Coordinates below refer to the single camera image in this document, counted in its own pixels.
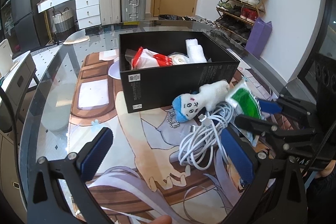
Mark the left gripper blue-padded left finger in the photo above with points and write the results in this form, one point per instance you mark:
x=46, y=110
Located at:
x=46, y=201

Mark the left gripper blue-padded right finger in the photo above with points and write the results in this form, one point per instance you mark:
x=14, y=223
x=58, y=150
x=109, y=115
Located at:
x=275, y=190

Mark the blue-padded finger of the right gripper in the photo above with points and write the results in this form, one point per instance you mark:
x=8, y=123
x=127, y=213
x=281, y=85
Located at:
x=272, y=132
x=278, y=105

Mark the green and white packet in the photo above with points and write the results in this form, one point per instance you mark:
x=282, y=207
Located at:
x=243, y=100

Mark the white plush toy blue cap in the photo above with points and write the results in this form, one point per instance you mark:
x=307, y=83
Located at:
x=187, y=106

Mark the white foam block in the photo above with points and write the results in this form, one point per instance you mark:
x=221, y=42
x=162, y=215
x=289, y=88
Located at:
x=195, y=51

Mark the red and white plastic bag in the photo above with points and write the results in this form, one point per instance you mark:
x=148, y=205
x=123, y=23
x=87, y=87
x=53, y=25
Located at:
x=145, y=58

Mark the white printed foil pouch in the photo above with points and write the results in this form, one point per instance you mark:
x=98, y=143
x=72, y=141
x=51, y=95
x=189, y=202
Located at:
x=248, y=134

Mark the person's right hand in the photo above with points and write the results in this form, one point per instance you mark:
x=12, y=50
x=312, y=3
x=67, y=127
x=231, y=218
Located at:
x=328, y=170

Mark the person's left hand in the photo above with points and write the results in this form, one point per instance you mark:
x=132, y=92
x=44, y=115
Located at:
x=165, y=219

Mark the purple paper bag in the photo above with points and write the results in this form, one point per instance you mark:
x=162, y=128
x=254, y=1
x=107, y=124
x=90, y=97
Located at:
x=258, y=38

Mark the anime print table mat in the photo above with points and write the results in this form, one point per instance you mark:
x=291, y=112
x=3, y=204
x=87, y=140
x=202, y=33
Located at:
x=140, y=177

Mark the wooden shoe rack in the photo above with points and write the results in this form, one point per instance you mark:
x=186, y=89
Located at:
x=237, y=17

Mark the black cardboard box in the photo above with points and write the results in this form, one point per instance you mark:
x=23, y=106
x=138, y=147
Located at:
x=151, y=88

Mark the grey side cabinet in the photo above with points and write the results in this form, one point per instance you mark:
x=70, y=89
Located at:
x=17, y=82

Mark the white electric kettle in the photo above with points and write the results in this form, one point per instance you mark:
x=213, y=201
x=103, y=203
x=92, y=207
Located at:
x=6, y=55

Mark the white trash bin black liner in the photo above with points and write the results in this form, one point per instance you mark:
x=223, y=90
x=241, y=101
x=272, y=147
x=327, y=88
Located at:
x=169, y=17

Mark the grey woven laundry basket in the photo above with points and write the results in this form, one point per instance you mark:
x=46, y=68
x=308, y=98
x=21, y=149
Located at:
x=64, y=23

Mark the white suitcase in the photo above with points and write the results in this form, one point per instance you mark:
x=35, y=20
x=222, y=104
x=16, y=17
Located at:
x=110, y=11

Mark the white desk with drawers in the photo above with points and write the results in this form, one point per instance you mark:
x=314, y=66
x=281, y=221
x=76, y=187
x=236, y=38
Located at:
x=87, y=11

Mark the black refrigerator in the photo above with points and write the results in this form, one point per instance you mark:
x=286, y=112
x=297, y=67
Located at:
x=29, y=25

